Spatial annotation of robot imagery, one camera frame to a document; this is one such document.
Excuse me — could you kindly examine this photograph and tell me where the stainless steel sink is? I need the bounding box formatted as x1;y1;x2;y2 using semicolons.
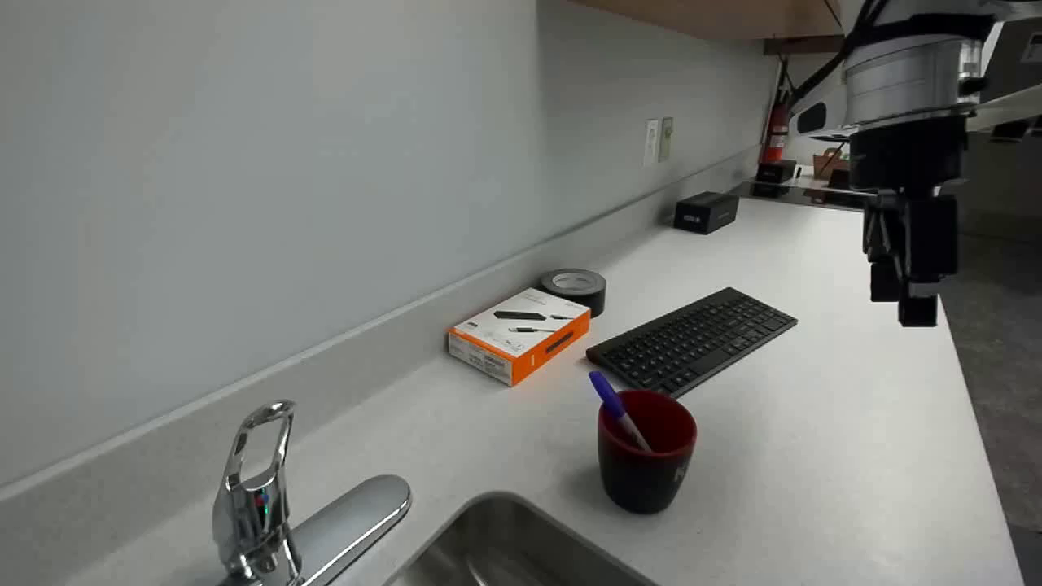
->
383;489;659;586

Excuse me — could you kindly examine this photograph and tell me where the dark red-lined mug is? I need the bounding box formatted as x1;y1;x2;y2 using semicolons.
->
594;386;700;517

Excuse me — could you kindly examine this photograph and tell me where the wooden upper cabinet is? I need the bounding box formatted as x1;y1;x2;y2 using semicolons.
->
573;0;854;46

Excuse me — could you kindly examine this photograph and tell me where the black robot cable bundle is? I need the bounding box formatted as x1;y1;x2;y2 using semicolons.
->
789;0;896;113

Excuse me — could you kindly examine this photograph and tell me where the chrome faucet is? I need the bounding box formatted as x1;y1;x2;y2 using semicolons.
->
207;396;415;586

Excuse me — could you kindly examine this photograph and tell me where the purple pen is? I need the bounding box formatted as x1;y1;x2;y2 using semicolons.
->
586;368;653;456

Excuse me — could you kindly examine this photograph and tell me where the orange and white box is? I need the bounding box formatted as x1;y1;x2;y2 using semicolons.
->
442;283;594;389

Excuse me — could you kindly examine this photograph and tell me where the black computer keyboard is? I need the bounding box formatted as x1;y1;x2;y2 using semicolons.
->
582;283;802;400

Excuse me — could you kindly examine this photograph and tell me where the red fire extinguisher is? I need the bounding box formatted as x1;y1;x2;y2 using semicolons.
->
753;59;798;199

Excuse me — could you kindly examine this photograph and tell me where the small black box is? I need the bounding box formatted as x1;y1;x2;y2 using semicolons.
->
671;188;742;237

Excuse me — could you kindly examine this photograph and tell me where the black tape roll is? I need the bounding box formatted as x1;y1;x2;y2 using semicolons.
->
535;265;608;317

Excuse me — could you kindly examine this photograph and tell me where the white wall outlet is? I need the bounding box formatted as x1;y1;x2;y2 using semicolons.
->
642;113;677;170

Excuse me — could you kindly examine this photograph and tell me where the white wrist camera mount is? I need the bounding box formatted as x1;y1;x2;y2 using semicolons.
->
794;93;873;144

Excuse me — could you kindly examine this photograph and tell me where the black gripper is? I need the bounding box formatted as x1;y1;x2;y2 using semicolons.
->
846;113;971;329

